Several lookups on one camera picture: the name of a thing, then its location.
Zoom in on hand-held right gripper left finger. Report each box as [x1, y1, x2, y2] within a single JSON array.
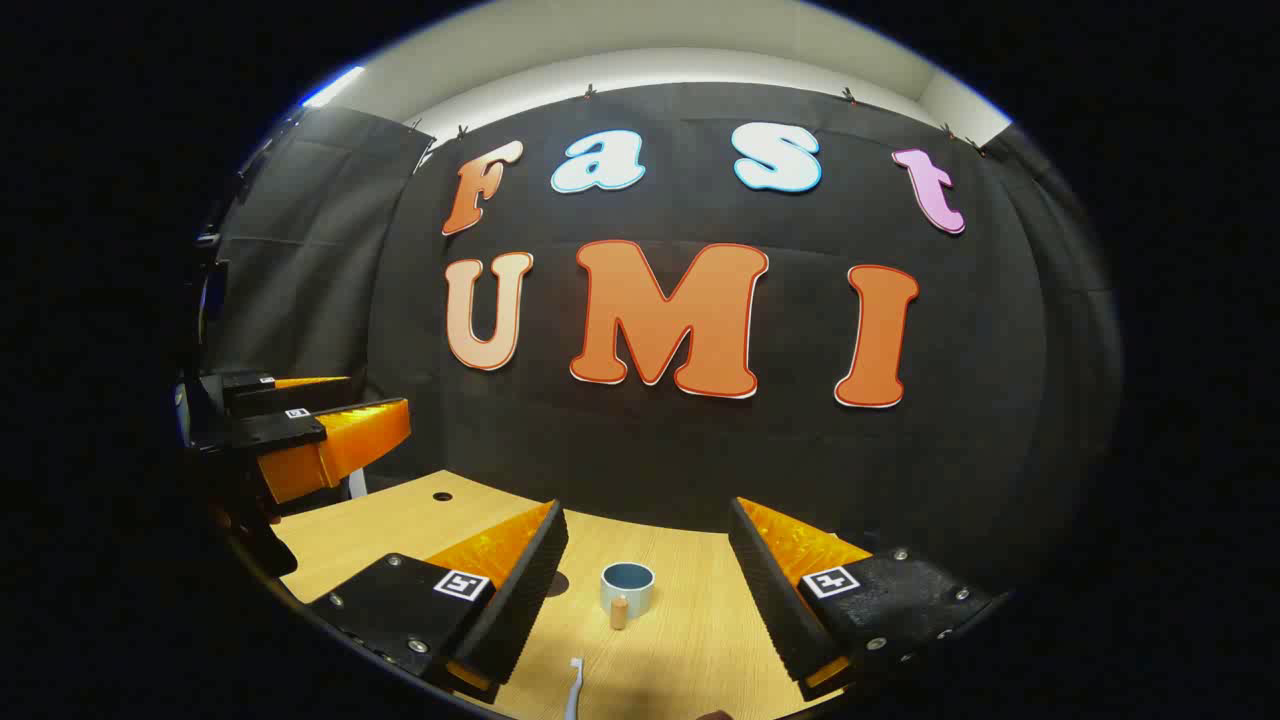
[[305, 500, 569, 701]]

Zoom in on blue cup with wooden handle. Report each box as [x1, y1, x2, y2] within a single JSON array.
[[600, 562, 656, 631]]

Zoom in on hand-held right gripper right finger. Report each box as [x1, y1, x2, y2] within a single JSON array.
[[728, 497, 1001, 701]]

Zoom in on wooden desktop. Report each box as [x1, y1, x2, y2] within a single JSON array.
[[270, 470, 851, 720]]

